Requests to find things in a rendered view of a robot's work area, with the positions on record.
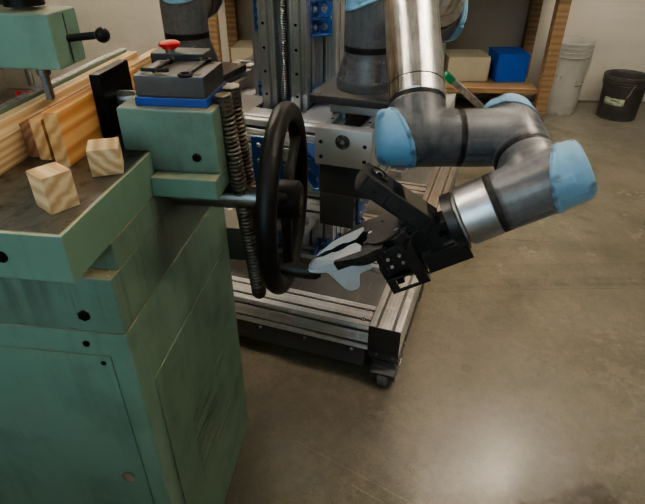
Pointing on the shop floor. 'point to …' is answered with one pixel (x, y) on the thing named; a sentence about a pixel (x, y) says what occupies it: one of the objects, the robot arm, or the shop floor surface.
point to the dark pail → (622, 94)
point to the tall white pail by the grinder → (570, 74)
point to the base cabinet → (124, 396)
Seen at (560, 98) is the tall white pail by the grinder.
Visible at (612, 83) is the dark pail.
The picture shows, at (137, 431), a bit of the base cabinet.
